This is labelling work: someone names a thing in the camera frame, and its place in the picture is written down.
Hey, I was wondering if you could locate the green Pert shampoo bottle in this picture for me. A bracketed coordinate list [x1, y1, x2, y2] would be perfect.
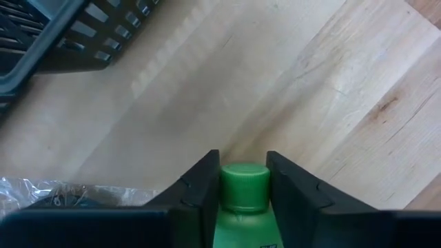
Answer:
[212, 162, 285, 248]

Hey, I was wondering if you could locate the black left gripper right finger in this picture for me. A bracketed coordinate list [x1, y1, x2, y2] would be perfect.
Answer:
[265, 149, 441, 248]

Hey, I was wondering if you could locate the black slotted plastic basket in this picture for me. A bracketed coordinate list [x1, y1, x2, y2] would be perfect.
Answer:
[0, 0, 162, 116]

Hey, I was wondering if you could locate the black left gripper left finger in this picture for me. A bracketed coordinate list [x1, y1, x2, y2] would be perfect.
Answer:
[0, 148, 222, 248]

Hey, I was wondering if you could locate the bagged black hair brush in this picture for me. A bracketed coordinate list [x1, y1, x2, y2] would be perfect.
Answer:
[0, 176, 161, 221]

